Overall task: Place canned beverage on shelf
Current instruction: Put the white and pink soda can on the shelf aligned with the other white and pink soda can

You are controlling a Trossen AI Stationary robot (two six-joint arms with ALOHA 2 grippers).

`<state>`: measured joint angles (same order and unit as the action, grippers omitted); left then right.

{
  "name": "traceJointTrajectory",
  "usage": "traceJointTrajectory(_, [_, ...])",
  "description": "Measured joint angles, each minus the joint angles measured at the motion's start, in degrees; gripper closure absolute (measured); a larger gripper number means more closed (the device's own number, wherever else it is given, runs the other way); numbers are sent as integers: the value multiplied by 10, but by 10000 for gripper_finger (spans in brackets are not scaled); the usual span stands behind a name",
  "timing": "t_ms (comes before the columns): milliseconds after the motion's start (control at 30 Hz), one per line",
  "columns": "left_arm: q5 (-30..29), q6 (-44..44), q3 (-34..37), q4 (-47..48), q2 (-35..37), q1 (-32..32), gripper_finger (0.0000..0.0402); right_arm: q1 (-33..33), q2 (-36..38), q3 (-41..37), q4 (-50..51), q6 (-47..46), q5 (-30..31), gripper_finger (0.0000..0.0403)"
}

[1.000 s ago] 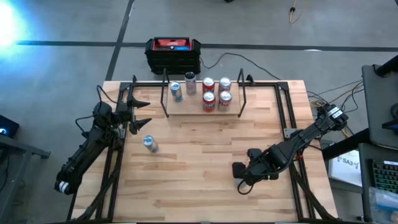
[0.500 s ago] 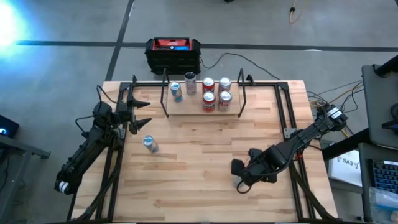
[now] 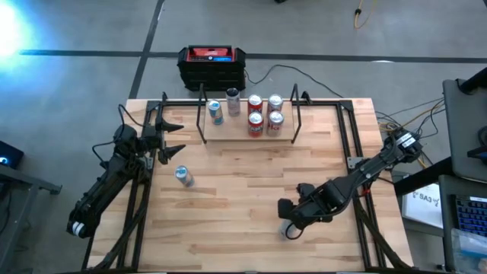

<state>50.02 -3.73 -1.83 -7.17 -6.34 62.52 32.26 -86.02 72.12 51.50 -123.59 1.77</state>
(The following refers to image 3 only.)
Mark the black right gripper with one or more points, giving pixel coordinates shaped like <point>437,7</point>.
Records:
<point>319,201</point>

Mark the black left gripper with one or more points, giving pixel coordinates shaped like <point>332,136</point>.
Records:
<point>137,142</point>

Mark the blue Red Bull can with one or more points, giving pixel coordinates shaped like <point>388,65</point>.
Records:
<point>215,113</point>
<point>185,177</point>

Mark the orange Fanta can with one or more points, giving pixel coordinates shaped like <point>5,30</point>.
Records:
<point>255,103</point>
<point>255,125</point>

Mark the silver Diet Coke can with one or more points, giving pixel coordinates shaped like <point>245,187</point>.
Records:
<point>275,125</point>
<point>275,102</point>

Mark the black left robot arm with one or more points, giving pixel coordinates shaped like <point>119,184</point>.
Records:
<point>102,186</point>

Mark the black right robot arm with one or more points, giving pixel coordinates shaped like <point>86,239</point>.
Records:
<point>373,167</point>

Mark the red and black power station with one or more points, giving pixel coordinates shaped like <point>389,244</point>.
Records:
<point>211,76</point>

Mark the black diagonal beam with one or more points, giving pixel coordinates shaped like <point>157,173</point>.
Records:
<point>418,180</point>

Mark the white paper sign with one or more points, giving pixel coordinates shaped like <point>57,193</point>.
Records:
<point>422,205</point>

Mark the dark grey desk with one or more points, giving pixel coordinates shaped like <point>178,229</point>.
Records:
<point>446,228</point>

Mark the grey metal stand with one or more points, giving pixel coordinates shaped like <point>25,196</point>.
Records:
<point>30,182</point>

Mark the backlit keyboard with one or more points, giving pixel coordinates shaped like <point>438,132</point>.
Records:
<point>472,217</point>

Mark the clear plastic bag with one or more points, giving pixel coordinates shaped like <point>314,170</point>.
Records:
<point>470,251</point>

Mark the black device with blue light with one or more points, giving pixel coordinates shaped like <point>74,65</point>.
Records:
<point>9,154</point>

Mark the black pole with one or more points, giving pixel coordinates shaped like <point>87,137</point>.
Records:
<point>475,81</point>

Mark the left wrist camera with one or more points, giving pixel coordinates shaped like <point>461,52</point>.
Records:
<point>150,132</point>

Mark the black aluminium table frame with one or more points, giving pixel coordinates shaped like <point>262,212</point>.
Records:
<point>179,103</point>

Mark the black metal shelf frame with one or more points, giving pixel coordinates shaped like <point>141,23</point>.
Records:
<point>228,133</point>

